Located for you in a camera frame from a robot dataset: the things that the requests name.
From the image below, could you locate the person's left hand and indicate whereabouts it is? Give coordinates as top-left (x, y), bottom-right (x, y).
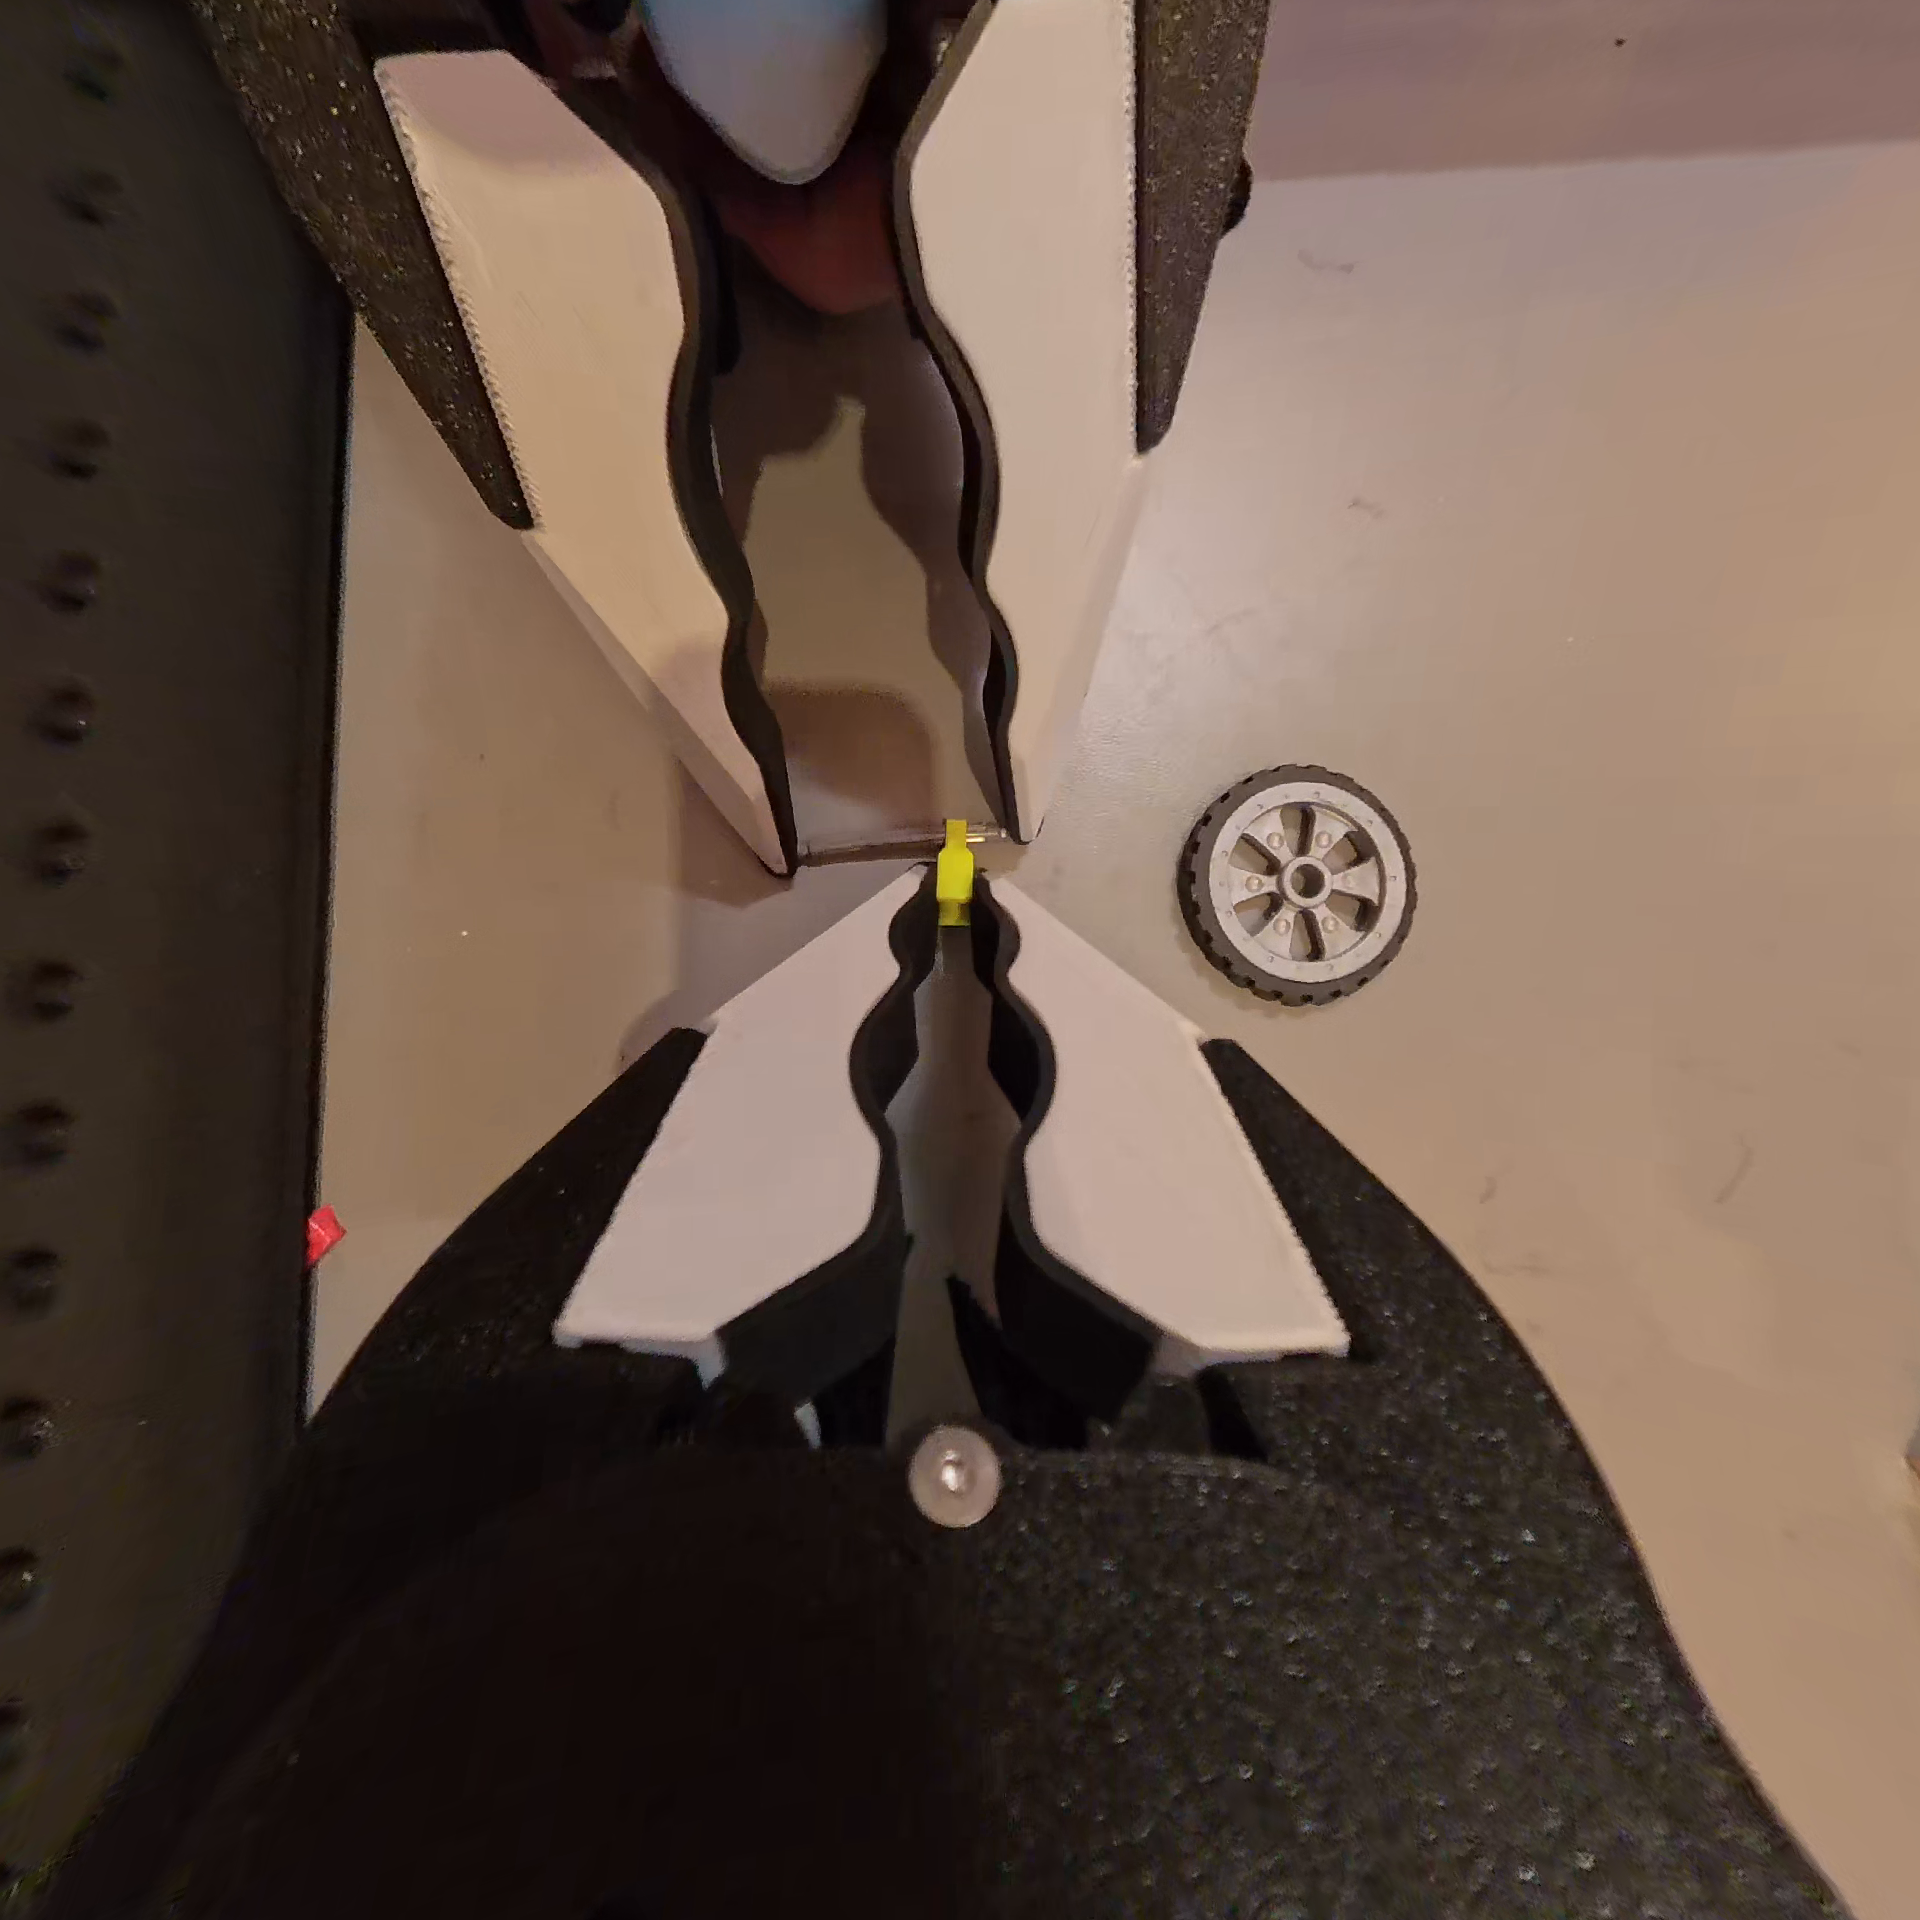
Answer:
top-left (718, 144), bottom-right (908, 323)

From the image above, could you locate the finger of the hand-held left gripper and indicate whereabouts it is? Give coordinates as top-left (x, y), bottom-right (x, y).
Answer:
top-left (891, 0), bottom-right (1156, 845)
top-left (369, 49), bottom-right (803, 885)

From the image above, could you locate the black perforated mat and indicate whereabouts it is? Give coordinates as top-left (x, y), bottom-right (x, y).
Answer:
top-left (0, 0), bottom-right (355, 1909)

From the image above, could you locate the thin grey plastic rod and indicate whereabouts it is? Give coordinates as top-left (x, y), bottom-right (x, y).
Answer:
top-left (799, 824), bottom-right (1020, 867)

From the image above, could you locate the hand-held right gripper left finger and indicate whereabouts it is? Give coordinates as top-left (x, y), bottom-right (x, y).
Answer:
top-left (548, 867), bottom-right (955, 1385)

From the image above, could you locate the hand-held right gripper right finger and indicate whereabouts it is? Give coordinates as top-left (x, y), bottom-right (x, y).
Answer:
top-left (970, 872), bottom-right (1351, 1372)

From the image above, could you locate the black toy vehicle wheel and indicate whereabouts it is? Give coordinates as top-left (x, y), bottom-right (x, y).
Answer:
top-left (1176, 762), bottom-right (1418, 1012)

